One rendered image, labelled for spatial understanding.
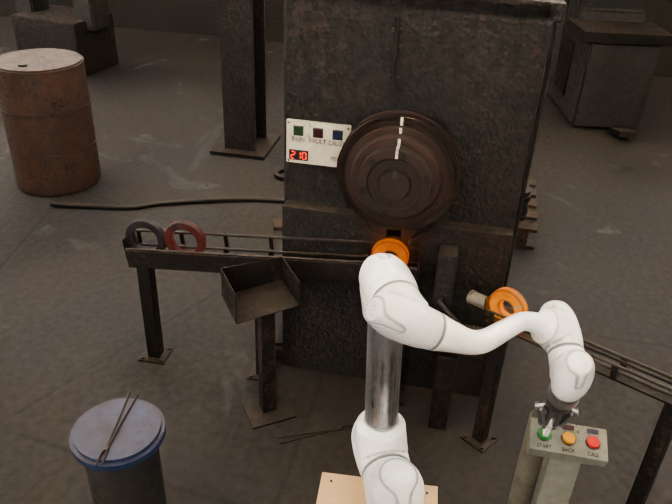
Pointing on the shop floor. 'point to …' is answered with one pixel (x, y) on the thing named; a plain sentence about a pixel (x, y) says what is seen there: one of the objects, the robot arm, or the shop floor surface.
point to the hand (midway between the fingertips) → (547, 427)
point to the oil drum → (48, 121)
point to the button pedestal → (562, 460)
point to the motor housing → (441, 396)
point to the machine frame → (325, 179)
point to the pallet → (527, 218)
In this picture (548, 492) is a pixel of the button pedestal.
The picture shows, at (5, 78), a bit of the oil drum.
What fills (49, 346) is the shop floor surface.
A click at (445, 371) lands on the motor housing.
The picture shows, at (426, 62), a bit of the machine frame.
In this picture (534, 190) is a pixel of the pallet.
